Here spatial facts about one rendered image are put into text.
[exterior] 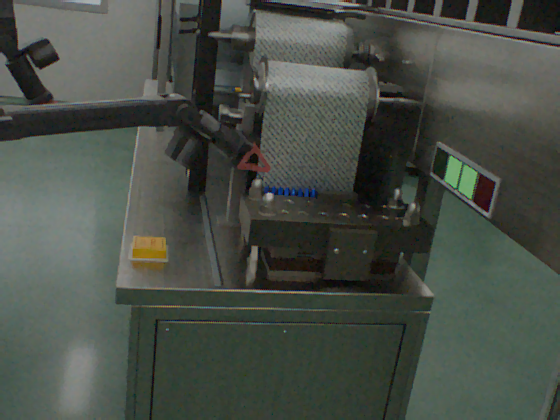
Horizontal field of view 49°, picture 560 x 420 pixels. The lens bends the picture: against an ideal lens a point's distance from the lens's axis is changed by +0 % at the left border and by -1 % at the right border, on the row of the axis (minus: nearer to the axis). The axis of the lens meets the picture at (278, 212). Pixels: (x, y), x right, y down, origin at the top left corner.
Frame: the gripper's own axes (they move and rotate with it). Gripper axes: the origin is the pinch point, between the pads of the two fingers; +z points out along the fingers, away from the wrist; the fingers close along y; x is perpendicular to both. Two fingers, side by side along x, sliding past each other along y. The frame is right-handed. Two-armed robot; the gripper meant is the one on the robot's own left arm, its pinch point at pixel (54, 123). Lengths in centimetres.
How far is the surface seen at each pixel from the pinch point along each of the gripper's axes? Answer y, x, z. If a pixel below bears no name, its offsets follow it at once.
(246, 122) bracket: -47, -35, 6
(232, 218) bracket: -46, -22, 27
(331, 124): -61, -49, 11
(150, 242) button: -56, -1, 15
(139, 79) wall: 480, -132, 153
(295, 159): -58, -39, 15
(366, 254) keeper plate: -83, -36, 29
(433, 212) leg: -61, -71, 51
